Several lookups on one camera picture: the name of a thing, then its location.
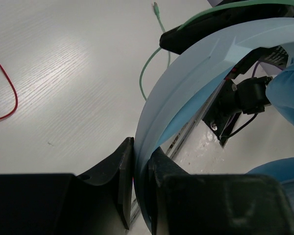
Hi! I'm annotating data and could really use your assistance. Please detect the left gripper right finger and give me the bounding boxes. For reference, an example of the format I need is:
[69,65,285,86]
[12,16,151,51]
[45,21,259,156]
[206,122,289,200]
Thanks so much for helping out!
[147,149,294,235]

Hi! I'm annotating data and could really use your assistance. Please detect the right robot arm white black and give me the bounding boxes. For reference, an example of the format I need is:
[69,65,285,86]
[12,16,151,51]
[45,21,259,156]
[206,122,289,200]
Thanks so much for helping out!
[159,3,294,146]

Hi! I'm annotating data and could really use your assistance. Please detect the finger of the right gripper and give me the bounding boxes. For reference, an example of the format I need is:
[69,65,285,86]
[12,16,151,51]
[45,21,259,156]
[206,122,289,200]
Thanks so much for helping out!
[159,4,294,54]

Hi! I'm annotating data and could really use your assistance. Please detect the green headphone cable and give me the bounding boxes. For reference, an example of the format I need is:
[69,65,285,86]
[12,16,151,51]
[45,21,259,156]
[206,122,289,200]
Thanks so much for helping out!
[139,0,294,101]

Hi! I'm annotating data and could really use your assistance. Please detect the light blue headphones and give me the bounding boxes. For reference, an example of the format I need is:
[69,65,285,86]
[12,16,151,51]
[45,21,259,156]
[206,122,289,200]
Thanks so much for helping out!
[134,18,294,228]

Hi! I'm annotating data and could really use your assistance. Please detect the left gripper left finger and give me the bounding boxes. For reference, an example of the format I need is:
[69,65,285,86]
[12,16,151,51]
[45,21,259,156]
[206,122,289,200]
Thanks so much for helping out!
[0,137,134,235]

